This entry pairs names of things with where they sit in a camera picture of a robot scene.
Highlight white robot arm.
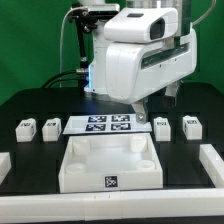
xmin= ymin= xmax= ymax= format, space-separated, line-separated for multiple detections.
xmin=85 ymin=0 xmax=197 ymax=123

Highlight white square table top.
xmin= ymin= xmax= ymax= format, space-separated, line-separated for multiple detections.
xmin=58 ymin=133 xmax=163 ymax=193

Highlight black camera stand pole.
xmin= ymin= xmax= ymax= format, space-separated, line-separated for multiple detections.
xmin=75 ymin=19 xmax=88 ymax=68

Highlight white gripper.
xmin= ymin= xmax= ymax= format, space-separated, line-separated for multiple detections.
xmin=104 ymin=8 xmax=197 ymax=124

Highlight white fence rail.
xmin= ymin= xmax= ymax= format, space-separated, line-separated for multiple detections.
xmin=199 ymin=144 xmax=224 ymax=188
xmin=0 ymin=188 xmax=224 ymax=224
xmin=0 ymin=152 xmax=11 ymax=184

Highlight white marker sheet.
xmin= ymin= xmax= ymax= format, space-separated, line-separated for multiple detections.
xmin=63 ymin=114 xmax=152 ymax=135

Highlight black camera on mount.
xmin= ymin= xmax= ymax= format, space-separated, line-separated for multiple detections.
xmin=68 ymin=3 xmax=120 ymax=24

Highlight black cables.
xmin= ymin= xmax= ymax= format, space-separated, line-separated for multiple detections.
xmin=41 ymin=68 xmax=88 ymax=90

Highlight white front fence rail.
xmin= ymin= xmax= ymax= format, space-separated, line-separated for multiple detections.
xmin=0 ymin=188 xmax=224 ymax=224

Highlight grey cable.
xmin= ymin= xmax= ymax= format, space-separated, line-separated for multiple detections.
xmin=59 ymin=7 xmax=81 ymax=88

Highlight white left fence rail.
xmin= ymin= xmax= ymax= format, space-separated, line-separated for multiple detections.
xmin=0 ymin=152 xmax=11 ymax=184

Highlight white right fence rail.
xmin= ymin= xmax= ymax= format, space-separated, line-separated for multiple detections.
xmin=199 ymin=144 xmax=224 ymax=188

